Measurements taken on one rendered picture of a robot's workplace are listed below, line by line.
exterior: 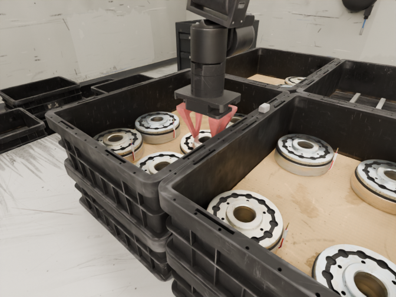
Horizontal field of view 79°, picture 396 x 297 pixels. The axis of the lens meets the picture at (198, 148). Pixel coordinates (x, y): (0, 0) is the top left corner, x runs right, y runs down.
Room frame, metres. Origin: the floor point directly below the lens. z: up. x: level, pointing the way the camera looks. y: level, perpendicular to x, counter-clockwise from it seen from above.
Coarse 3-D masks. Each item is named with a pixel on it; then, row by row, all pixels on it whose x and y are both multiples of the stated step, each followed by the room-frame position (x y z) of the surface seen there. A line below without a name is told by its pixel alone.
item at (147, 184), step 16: (160, 80) 0.59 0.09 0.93; (240, 80) 0.58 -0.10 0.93; (96, 96) 0.47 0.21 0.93; (112, 96) 0.49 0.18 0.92; (48, 112) 0.40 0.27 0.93; (256, 112) 0.40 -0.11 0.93; (64, 128) 0.33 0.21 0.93; (80, 144) 0.30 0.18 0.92; (96, 144) 0.29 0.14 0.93; (208, 144) 0.29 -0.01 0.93; (96, 160) 0.28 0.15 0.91; (112, 160) 0.25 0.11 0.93; (176, 160) 0.25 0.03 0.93; (128, 176) 0.23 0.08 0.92; (144, 176) 0.22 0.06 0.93; (160, 176) 0.22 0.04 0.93; (144, 192) 0.21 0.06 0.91
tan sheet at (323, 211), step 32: (352, 160) 0.39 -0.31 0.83; (256, 192) 0.30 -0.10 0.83; (288, 192) 0.30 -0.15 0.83; (320, 192) 0.30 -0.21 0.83; (352, 192) 0.30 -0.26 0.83; (320, 224) 0.23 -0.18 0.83; (352, 224) 0.23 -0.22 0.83; (384, 224) 0.23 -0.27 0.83; (288, 256) 0.18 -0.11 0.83; (384, 256) 0.18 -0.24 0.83
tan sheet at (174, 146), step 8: (176, 112) 0.61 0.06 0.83; (192, 112) 0.61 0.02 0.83; (192, 120) 0.56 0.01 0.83; (184, 128) 0.52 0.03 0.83; (200, 128) 0.52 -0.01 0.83; (208, 128) 0.52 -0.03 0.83; (144, 144) 0.44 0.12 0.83; (152, 144) 0.44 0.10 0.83; (160, 144) 0.44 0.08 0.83; (168, 144) 0.44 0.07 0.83; (176, 144) 0.44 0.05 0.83; (144, 152) 0.41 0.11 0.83; (152, 152) 0.41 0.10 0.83; (176, 152) 0.41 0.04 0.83
